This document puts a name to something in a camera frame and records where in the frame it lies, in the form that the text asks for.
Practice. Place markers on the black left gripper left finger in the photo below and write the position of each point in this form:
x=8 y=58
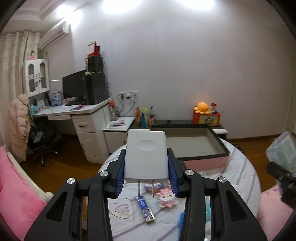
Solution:
x=61 y=219

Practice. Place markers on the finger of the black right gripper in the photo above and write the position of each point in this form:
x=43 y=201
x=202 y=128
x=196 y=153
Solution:
x=286 y=182

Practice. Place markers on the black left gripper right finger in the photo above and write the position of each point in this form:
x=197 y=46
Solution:
x=231 y=218

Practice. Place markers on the clear plastic packet with leaflet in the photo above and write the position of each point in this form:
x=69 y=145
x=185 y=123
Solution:
x=282 y=152

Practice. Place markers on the pink Hello Kitty block figure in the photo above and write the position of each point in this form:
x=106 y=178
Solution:
x=166 y=198

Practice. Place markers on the blue stick pack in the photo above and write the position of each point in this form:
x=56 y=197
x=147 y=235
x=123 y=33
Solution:
x=145 y=209

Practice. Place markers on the white power adapter plug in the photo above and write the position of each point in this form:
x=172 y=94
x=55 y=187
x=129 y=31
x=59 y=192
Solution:
x=146 y=158

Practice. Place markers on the pink bed blanket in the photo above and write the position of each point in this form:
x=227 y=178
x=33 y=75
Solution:
x=20 y=205

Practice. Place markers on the black and pink storage box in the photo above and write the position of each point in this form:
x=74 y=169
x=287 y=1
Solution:
x=197 y=145

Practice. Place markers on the white striped table cloth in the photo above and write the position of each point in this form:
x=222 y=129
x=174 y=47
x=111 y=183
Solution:
x=127 y=222

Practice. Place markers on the black office chair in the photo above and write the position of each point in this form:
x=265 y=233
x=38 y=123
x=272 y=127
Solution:
x=41 y=144

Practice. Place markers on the red toy crate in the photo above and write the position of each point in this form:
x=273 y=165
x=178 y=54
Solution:
x=209 y=119

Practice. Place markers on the pink down jacket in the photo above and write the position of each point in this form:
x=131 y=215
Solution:
x=19 y=125

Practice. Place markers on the white desk with drawers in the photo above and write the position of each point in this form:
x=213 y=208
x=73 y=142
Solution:
x=89 y=122

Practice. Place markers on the low black-top cabinet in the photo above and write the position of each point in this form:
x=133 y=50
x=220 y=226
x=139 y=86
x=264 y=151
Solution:
x=116 y=136

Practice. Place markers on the orange octopus plush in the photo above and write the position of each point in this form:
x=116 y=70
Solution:
x=202 y=108

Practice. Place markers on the plastic water bottle red cap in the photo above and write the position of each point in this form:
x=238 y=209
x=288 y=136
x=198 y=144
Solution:
x=113 y=111

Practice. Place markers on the snack bags group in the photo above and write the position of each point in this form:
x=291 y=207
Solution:
x=145 y=117

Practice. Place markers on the black computer tower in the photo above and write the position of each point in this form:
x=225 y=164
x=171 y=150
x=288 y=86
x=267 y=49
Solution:
x=95 y=88

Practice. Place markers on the black computer monitor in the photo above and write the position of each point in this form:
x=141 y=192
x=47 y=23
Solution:
x=73 y=86

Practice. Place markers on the black speaker box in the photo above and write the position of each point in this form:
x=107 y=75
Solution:
x=95 y=64

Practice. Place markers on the white air conditioner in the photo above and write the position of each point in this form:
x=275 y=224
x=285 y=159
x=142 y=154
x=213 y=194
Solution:
x=60 y=30

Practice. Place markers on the wall power strip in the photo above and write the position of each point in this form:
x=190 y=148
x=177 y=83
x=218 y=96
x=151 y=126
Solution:
x=129 y=94

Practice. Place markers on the white wall cabinet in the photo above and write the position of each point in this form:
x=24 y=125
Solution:
x=35 y=77

